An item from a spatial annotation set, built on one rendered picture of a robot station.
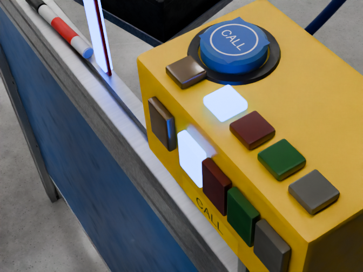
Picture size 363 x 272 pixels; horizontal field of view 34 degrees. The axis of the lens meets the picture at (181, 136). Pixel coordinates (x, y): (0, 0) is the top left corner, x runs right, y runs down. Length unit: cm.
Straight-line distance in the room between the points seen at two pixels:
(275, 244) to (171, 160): 12
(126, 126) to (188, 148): 28
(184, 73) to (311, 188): 10
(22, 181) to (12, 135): 18
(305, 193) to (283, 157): 2
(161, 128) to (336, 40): 171
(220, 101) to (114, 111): 31
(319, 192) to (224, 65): 10
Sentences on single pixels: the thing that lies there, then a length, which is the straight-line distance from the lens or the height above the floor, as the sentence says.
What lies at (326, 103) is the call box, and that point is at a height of 107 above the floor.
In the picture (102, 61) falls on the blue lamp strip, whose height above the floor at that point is 88.
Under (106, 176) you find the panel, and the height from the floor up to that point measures 63.
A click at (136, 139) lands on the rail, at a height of 86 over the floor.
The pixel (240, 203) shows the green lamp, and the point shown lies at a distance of 31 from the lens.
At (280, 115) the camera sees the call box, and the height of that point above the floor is 107.
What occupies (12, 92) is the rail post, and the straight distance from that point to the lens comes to 133.
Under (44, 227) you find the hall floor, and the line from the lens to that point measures 160.
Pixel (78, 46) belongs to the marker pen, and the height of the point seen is 87.
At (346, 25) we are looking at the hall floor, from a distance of 211.
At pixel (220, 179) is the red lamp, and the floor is 106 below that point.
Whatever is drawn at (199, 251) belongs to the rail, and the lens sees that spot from 56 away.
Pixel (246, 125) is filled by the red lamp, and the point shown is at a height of 108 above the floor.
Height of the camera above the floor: 131
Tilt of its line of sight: 50 degrees down
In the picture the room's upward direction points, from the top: 4 degrees counter-clockwise
